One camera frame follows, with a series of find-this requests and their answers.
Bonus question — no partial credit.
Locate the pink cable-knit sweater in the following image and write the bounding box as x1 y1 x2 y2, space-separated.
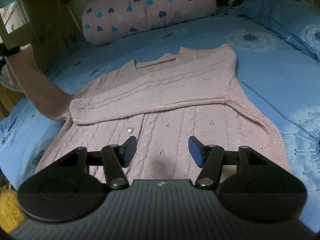
8 44 290 180

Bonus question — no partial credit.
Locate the pink heart-print rolled quilt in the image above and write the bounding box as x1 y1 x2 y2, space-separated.
81 0 217 46

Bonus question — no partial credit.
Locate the wooden drawer cabinet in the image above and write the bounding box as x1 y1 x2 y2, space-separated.
1 1 30 46

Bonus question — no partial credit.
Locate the blue dandelion pillow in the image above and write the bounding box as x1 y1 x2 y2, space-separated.
229 0 319 62

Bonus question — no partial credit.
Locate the blue dandelion bed sheet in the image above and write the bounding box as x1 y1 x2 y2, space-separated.
0 13 320 225

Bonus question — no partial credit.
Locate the yellow fuzzy mat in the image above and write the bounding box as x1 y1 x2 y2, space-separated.
0 188 25 233

